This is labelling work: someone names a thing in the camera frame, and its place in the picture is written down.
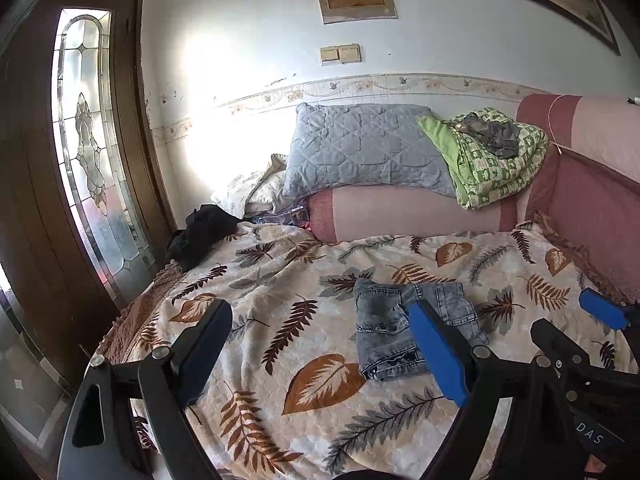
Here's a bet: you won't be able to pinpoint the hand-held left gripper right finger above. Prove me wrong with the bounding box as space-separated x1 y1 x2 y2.
407 299 597 480

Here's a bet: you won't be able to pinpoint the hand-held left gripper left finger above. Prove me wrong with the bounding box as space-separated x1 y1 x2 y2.
57 299 234 480

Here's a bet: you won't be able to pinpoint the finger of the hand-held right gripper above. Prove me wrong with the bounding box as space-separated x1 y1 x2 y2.
578 287 640 357
530 317 640 387

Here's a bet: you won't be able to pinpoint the blue denim pants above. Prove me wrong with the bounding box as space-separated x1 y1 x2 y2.
353 278 491 382

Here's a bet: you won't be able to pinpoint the black cloth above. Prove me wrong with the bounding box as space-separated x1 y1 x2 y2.
164 203 244 274

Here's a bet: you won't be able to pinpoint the leaf print blanket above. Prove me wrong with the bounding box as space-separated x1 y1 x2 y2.
95 220 640 480

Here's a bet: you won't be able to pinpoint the pink sofa bolster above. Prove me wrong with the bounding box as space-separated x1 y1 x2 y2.
304 187 534 246

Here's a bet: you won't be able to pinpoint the clear plastic packet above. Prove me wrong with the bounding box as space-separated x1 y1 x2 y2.
252 205 314 231

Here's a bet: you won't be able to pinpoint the white floral pillow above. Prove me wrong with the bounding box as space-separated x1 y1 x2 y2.
210 154 289 219

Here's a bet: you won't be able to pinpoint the green patterned quilt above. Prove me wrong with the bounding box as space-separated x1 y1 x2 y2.
417 106 551 211

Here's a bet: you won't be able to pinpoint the frosted glass panel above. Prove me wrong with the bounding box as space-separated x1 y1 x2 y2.
0 260 77 453

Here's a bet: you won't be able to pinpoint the dark grey crumpled cloth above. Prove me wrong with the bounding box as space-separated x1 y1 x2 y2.
452 112 524 160

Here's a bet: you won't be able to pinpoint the grey quilted pillow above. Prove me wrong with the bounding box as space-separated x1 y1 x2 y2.
282 102 459 200

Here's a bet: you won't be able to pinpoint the stained glass door pane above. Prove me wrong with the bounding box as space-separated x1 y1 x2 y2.
52 7 156 297

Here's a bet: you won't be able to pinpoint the brown wooden door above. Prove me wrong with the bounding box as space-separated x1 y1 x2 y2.
0 0 177 377

